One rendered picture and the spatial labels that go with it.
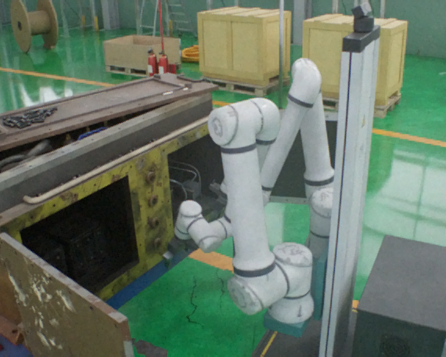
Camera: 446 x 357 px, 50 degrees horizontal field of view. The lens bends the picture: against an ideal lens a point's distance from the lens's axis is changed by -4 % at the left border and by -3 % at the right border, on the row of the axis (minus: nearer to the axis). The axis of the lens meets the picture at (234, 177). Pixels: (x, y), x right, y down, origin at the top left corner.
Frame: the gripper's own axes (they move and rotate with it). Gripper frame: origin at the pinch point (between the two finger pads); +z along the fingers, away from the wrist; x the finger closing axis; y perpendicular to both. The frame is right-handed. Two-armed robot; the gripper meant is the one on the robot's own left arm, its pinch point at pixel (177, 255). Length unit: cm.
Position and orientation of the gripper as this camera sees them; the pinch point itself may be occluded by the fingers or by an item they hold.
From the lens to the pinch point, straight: 226.2
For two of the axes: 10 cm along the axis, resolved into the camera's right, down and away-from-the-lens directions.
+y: -7.8, -5.6, 2.8
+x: -5.7, 4.6, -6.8
